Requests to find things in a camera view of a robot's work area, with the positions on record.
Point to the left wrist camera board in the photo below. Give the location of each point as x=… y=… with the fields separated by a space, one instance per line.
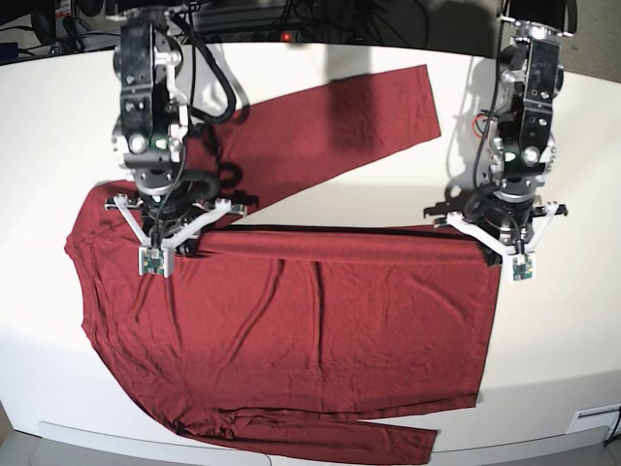
x=523 y=267

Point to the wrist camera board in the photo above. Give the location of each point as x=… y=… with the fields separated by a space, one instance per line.
x=523 y=267
x=153 y=261

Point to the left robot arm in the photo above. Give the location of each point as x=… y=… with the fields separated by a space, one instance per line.
x=515 y=147

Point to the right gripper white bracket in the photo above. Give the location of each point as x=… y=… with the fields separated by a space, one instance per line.
x=174 y=223

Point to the black power strip red light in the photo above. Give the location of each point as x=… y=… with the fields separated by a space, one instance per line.
x=261 y=36

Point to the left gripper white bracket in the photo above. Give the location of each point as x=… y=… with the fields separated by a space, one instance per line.
x=510 y=223

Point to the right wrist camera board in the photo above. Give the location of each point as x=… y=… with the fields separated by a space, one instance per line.
x=153 y=261

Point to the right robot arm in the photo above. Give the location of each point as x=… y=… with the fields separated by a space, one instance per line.
x=156 y=118

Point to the dark red long-sleeve shirt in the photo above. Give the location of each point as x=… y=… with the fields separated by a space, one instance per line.
x=293 y=342

